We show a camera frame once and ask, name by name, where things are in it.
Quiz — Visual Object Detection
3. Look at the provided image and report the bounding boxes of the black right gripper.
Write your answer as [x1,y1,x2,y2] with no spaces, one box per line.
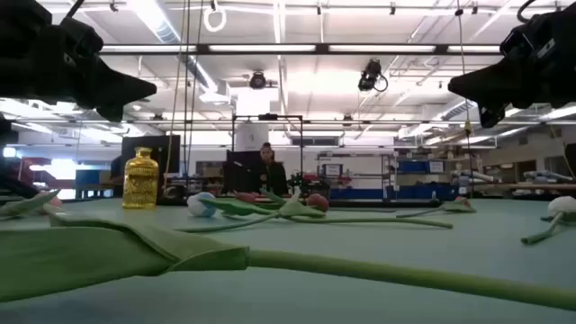
[447,4,576,109]

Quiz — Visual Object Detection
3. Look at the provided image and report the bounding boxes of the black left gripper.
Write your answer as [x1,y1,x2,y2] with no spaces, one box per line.
[31,20,158,109]

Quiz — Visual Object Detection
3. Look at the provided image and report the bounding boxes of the white artificial tulip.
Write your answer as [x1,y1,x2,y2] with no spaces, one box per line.
[187,192,455,230]
[520,195,576,247]

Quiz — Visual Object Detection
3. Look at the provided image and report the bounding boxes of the yellow glass vase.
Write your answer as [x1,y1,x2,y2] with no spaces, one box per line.
[121,147,159,210]

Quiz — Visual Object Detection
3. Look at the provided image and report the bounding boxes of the large black monitor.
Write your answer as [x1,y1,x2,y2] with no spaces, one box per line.
[120,134,181,175]

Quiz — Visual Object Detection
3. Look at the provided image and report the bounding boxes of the blue box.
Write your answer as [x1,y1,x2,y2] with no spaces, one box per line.
[75,169,101,185]

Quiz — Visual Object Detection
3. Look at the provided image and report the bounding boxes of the wooden workbench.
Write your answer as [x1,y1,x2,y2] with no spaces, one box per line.
[472,182,576,191]

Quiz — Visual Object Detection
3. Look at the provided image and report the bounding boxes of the blue shelf bins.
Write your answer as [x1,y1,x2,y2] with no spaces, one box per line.
[398,160,446,175]

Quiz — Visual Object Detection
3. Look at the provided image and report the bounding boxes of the blue storage bin row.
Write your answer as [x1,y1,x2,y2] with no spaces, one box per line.
[329,184,456,202]

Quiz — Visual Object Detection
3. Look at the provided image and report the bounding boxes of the dark slanted bar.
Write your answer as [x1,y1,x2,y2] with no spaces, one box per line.
[0,170,42,200]

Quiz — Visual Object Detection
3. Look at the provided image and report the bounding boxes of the small black monitor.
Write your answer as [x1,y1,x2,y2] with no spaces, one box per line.
[222,150,267,194]

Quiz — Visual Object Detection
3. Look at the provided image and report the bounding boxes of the seated person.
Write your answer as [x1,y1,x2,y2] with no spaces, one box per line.
[259,141,289,197]

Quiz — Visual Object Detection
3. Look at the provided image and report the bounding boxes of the teal table mat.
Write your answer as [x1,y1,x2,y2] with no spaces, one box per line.
[0,197,576,324]

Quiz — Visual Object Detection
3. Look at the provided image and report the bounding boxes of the yellow hanging cable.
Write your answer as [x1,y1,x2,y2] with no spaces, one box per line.
[454,0,476,199]

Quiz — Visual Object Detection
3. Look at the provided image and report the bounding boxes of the black hanging cable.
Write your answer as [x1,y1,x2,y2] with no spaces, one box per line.
[183,0,193,190]

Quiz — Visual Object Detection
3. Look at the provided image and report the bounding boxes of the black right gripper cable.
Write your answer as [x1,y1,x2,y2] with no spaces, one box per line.
[516,0,541,24]

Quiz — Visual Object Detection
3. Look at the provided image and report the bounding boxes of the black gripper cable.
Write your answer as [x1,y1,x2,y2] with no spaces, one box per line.
[516,0,541,24]
[64,0,87,20]

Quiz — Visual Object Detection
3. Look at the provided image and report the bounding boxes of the tan hanging rope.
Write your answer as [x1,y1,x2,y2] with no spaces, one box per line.
[162,0,188,193]

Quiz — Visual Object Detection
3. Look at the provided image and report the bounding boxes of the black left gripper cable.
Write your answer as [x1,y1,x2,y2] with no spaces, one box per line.
[64,0,87,20]

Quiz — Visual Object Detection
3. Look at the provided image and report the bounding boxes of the white cable ring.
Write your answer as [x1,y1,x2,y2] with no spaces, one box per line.
[202,4,228,33]

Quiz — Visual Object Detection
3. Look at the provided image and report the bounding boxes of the black ceiling camera with cable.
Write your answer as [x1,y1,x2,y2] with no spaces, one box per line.
[357,58,390,94]

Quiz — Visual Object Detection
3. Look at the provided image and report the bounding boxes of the round black ceiling camera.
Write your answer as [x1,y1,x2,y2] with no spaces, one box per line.
[248,70,267,91]

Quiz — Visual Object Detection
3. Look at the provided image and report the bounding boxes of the black metal stand frame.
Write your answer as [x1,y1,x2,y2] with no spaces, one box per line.
[231,113,304,199]

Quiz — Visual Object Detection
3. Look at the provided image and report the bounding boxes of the black table frame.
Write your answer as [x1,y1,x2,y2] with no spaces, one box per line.
[159,197,456,209]

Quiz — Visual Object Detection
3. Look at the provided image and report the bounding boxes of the black overhead light rail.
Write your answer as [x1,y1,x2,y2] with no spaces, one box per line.
[99,42,503,56]

